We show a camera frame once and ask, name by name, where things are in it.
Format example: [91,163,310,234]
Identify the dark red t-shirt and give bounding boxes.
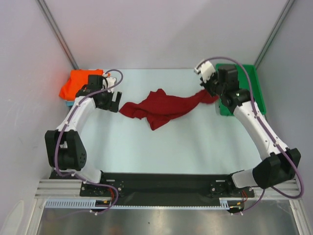
[119,89,219,131]

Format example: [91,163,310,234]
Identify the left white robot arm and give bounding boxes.
[45,70,122,196]

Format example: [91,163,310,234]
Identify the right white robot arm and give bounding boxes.
[195,61,301,196]

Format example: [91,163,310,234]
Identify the green plastic tray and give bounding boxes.
[219,64,267,116]

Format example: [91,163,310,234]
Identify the light blue folded t-shirt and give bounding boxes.
[66,100,74,107]

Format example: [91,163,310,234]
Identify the orange folded t-shirt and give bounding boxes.
[59,69,104,101]

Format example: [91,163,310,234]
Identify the front aluminium extrusion beam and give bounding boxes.
[34,179,300,200]

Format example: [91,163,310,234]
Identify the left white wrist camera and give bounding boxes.
[102,73,117,93]

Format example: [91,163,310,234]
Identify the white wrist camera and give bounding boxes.
[194,59,216,83]
[102,73,117,93]

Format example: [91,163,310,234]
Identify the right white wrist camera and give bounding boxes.
[194,59,216,83]

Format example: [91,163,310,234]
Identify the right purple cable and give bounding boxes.
[195,57,306,216]

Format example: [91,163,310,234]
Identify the purple cable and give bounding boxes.
[54,69,124,216]
[195,57,306,216]

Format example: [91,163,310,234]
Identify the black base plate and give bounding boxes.
[79,173,254,209]

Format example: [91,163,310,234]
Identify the right rear aluminium post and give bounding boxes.
[254,0,297,68]

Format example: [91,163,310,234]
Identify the aluminium post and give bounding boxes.
[254,0,297,68]
[35,0,79,70]

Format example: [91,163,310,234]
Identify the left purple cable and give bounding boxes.
[54,69,124,216]

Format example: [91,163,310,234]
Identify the light blue cable duct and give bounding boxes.
[45,199,230,210]

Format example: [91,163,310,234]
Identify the left rear aluminium post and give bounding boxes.
[35,0,79,70]

